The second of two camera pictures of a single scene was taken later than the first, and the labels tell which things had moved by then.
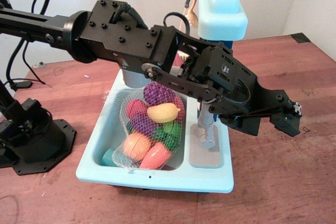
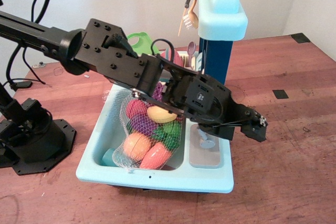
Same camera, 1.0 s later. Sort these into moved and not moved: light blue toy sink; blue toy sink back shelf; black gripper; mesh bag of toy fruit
Moved: black gripper
Not moved: light blue toy sink; blue toy sink back shelf; mesh bag of toy fruit
